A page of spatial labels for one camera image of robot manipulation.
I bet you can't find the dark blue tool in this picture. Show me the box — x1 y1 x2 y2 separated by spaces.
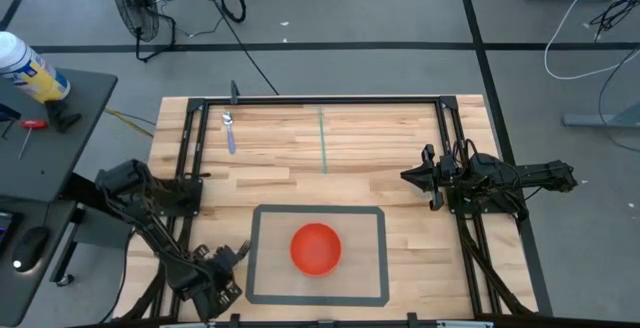
0 101 23 140

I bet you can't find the red-handled screwdriver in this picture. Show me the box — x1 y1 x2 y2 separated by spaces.
17 118 50 161

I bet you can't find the yellow wipes canister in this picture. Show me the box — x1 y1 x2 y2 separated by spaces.
0 30 72 105

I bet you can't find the black floor tape strip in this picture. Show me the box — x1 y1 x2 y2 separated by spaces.
0 0 42 32
452 0 554 318
29 41 640 54

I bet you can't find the black side desk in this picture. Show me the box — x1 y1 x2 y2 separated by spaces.
0 67 119 328

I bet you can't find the white cable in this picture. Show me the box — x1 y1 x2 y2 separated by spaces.
543 0 640 82

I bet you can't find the black aluminium frame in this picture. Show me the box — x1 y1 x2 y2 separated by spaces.
112 94 544 328

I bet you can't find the metal spoon with blue handle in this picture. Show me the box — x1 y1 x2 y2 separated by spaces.
221 111 238 156

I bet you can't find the beige mat with grey border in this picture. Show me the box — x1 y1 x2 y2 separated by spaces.
244 204 391 308

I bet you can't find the green plastic stick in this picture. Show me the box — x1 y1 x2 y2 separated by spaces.
318 107 329 176

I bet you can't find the thin black cable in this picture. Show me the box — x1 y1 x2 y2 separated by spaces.
596 49 640 155

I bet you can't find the tangled black cable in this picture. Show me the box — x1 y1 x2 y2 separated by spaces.
588 0 640 45

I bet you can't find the yellow cable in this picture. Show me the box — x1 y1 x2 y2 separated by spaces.
103 107 157 140

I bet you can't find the black computer mouse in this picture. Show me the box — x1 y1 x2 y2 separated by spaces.
10 225 51 274

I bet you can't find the grey table foot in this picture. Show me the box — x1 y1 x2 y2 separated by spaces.
561 101 640 130

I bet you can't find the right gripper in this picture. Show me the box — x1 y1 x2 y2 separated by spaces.
399 143 467 213

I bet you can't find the long black cable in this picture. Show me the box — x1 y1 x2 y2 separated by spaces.
197 0 280 96

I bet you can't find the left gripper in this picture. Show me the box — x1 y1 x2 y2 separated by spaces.
192 240 252 320

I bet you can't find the orange bowl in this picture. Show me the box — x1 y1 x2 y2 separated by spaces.
289 222 344 277

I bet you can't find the black clamp tool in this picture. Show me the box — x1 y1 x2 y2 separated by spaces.
44 98 83 135

